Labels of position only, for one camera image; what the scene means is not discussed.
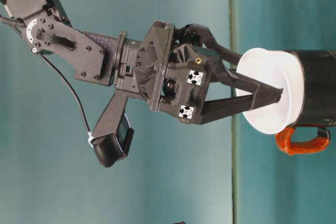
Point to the blue-green table cloth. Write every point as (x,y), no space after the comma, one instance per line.
(262,195)

